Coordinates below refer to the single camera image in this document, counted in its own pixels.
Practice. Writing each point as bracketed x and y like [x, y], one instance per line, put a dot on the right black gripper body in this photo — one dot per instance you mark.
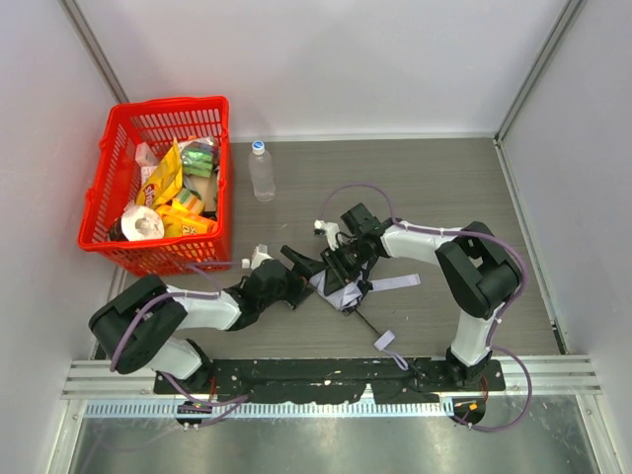
[336, 267]

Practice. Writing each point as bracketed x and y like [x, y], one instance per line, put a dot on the lavender folding umbrella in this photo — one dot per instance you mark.
[348, 299]

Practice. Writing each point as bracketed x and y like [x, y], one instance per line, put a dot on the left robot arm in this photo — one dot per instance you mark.
[136, 329]

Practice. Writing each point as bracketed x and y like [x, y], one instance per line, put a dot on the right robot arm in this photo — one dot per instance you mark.
[482, 276]

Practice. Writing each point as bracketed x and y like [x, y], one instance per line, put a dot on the clear plastic water bottle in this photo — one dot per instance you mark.
[262, 172]

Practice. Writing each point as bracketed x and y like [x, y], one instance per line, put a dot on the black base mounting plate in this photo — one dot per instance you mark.
[334, 381]

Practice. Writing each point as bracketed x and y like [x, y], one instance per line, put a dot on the orange snack package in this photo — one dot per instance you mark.
[179, 222]

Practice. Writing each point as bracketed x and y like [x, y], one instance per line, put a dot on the green sponge pack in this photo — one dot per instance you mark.
[198, 158]

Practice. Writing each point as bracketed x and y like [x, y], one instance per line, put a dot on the red plastic basket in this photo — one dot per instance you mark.
[117, 182]

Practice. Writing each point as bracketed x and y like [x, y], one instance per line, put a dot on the yellow chips bag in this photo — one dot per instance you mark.
[165, 182]

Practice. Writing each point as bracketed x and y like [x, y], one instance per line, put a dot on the white tape roll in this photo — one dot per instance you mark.
[140, 223]

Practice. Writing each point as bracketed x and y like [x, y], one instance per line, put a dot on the white small box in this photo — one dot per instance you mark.
[146, 160]

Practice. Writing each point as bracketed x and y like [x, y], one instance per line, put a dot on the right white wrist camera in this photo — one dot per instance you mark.
[329, 230]

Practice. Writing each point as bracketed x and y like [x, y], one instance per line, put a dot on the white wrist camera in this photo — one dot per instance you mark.
[329, 230]
[260, 255]

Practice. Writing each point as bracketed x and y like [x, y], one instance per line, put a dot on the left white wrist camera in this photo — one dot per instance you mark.
[260, 255]

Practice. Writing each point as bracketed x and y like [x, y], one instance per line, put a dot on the aluminium rail frame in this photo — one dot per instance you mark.
[550, 375]

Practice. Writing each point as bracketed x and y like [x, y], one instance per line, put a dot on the white slotted cable duct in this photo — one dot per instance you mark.
[174, 409]

